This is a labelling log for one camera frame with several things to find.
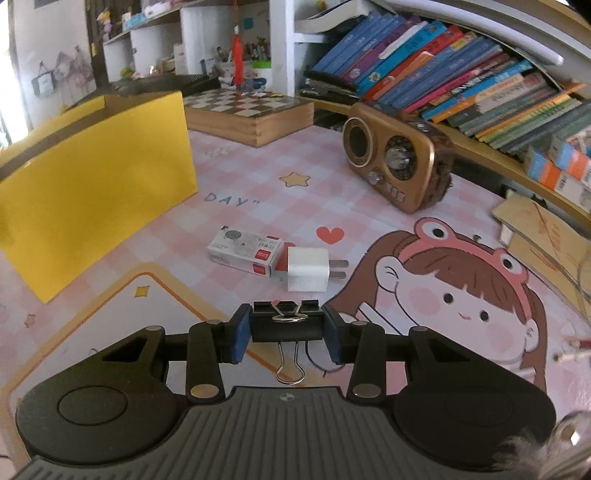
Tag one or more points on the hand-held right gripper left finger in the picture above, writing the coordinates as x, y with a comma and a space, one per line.
241, 334

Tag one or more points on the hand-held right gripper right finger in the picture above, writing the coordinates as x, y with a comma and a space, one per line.
333, 334

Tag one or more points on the black binder clip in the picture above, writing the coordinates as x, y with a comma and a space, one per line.
286, 330

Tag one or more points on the yellow cardboard box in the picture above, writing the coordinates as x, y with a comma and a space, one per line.
92, 194

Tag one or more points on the pink cartoon desktop mat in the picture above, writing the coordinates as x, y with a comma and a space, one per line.
258, 184

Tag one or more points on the white charger plug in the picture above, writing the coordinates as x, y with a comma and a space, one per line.
304, 270

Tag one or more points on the small white red box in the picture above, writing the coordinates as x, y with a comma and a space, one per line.
244, 254

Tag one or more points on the brown retro radio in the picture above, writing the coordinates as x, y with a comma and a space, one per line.
415, 170

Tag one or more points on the wooden chessboard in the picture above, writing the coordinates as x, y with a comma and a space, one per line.
277, 122

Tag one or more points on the grey fluffy fur tuft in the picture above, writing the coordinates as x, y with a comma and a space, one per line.
526, 454

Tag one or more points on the brown cardboard sheets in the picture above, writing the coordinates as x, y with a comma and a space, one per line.
540, 230

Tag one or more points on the stack of dark books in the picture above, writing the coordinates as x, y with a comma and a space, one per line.
330, 92

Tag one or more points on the black electronic keyboard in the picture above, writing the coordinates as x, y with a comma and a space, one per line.
184, 82

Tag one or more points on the green white pen holder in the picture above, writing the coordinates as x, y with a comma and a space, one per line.
261, 70

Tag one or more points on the bear print pen holder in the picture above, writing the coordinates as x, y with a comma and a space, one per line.
226, 67

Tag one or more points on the red tassel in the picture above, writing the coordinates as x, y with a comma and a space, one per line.
238, 55

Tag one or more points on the white shelf unit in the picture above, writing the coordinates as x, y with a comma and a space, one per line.
281, 55

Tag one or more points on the row of colourful books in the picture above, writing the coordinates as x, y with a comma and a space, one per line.
461, 78

